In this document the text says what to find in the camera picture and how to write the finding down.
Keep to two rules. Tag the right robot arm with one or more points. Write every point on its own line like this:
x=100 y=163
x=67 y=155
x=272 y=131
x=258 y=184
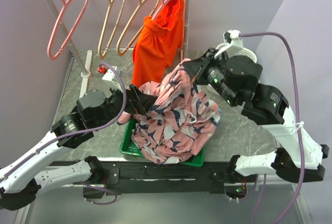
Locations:
x=236 y=80

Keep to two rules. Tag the white plastic basket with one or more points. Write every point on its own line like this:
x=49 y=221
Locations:
x=245 y=52

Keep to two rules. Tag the pink patterned shorts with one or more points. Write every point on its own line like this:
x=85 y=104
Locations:
x=179 y=123

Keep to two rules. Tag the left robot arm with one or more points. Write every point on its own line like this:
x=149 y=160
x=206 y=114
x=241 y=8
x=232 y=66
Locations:
x=26 y=178

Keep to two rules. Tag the green plastic tray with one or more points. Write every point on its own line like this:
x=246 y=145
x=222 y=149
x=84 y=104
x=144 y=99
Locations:
x=128 y=147

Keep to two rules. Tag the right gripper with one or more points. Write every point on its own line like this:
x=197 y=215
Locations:
x=197 y=67

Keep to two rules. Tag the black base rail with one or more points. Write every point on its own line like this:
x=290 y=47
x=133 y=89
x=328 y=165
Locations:
x=124 y=177

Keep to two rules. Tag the orange shorts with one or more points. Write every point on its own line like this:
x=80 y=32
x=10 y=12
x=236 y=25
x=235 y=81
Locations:
x=158 y=43

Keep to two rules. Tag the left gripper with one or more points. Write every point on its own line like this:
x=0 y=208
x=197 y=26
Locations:
x=137 y=100

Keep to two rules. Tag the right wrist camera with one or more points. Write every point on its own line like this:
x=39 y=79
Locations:
x=231 y=46

